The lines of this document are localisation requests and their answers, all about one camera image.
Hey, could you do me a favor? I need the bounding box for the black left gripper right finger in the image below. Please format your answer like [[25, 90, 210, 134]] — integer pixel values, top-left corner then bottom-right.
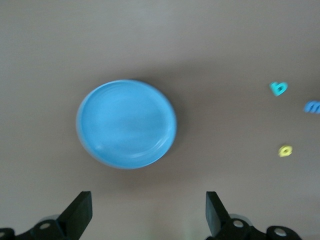
[[204, 191, 304, 240]]

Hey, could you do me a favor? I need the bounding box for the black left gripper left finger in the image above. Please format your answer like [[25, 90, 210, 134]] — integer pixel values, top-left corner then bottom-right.
[[0, 190, 93, 240]]

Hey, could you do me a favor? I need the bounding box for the yellow foam letter d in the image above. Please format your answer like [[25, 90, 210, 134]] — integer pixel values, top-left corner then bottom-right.
[[278, 145, 294, 158]]

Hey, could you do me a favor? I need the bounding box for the teal foam letter b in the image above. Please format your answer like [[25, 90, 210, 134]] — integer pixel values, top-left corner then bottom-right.
[[269, 81, 289, 97]]

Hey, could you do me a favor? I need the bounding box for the blue foam letter m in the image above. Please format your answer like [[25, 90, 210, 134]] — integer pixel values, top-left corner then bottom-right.
[[303, 99, 320, 114]]

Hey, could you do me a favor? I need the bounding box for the blue plate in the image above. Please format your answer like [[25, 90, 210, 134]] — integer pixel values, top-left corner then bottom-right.
[[75, 79, 178, 171]]

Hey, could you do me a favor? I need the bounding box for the brown paper table cover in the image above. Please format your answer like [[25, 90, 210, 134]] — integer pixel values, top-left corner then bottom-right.
[[0, 0, 320, 240]]

